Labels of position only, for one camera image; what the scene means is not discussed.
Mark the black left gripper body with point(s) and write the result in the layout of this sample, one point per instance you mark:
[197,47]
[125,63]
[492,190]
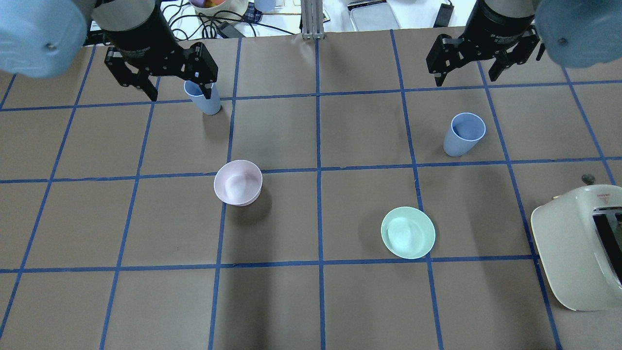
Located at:
[142,40]

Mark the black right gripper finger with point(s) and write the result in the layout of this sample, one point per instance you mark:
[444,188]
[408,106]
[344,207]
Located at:
[443,57]
[517,56]

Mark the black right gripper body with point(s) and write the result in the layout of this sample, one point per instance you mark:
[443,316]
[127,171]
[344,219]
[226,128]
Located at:
[495,34]

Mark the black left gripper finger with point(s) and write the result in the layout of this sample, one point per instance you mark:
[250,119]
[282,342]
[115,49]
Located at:
[204,69]
[125,77]

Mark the blue cup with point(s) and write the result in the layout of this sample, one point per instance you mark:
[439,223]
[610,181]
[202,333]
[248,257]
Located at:
[209,106]
[464,132]

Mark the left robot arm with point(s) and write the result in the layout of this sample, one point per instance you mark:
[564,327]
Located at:
[40,39]

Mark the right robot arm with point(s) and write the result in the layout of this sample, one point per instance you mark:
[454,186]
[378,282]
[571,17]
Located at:
[573,33]

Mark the black power adapter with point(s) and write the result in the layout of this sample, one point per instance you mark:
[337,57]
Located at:
[444,14]

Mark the grey kitchen scale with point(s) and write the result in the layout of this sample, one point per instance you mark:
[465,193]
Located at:
[372,15]

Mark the pink bowl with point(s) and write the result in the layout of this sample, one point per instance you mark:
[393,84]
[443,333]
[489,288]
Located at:
[238,183]

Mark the green bowl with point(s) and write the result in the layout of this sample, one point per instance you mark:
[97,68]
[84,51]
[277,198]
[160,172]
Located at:
[408,233]

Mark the cream toaster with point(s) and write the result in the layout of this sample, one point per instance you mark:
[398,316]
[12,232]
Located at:
[578,236]

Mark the aluminium frame post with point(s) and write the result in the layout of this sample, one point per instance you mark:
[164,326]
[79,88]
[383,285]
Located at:
[312,19]

